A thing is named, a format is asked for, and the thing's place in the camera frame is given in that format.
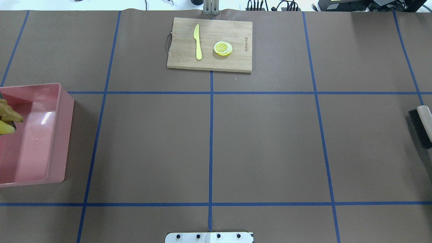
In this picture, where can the pink plastic bin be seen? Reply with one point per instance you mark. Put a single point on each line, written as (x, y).
(36, 153)

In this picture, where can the toy ginger root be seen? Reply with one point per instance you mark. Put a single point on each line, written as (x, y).
(8, 114)

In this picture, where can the yellow toy corn cob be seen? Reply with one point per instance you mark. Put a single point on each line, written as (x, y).
(6, 128)

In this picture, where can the yellow toy lemon slices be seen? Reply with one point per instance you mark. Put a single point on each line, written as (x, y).
(223, 48)

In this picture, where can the beige brush black bristles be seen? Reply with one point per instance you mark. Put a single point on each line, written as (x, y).
(421, 119)

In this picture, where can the bamboo cutting board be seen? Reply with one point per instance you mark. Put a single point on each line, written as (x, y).
(239, 34)

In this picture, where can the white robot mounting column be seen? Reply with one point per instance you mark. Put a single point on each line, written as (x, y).
(210, 237)

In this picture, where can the yellow plastic toy knife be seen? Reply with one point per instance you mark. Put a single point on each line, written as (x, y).
(196, 36)

